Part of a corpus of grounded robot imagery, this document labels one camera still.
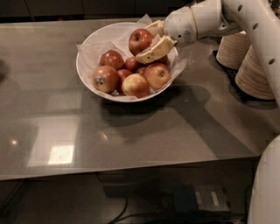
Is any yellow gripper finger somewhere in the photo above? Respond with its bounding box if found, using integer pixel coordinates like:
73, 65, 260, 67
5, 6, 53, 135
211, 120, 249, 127
136, 35, 175, 64
145, 20, 165, 37

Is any red apple bottom middle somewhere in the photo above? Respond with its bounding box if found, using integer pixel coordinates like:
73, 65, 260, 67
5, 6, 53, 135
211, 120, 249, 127
116, 69, 132, 94

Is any black mat under plates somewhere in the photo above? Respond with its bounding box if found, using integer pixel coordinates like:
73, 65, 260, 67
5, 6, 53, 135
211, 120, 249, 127
216, 60, 276, 103

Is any small red apple centre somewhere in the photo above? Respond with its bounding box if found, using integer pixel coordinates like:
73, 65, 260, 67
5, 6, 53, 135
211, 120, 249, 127
125, 56, 144, 72

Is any dark red apple back left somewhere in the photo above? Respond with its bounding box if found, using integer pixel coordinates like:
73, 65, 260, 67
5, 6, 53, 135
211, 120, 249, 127
99, 50, 124, 70

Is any white bowl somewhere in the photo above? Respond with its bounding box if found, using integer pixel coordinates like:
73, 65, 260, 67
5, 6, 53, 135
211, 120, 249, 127
75, 22, 180, 103

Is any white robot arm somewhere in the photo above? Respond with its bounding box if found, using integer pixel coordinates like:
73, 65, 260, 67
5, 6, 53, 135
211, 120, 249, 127
136, 0, 280, 224

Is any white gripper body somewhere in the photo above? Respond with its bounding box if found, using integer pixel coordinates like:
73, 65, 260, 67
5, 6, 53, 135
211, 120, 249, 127
164, 6, 197, 47

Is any red apple front left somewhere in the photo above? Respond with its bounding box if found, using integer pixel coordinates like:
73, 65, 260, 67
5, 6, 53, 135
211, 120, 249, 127
92, 66, 119, 94

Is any dark red apple back right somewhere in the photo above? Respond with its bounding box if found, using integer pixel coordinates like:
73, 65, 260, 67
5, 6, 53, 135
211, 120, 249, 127
153, 55, 168, 65

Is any red yellow apple right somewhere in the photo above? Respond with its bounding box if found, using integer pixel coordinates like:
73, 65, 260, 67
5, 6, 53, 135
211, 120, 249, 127
143, 63, 172, 90

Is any red apple with sticker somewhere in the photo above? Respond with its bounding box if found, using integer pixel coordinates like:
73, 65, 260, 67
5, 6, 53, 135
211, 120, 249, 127
129, 29, 154, 56

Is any yellow red apple front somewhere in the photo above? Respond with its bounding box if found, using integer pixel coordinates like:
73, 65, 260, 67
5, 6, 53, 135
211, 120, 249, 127
122, 73, 150, 98

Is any dark box with labels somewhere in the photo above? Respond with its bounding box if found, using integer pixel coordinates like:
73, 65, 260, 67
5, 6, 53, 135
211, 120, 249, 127
173, 185, 232, 213

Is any dark red apple low centre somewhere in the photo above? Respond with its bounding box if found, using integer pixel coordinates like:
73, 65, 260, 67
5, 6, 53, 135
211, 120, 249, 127
136, 66, 146, 75

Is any dark red apple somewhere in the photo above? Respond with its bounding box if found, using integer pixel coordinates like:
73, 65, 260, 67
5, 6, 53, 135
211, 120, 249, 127
153, 55, 168, 65
99, 50, 124, 70

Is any black cable under table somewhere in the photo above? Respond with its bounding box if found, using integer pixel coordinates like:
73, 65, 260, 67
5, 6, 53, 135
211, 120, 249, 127
95, 171, 249, 224

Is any paper plate stack back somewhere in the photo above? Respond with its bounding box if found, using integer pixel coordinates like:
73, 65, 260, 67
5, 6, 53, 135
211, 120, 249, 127
216, 31, 251, 70

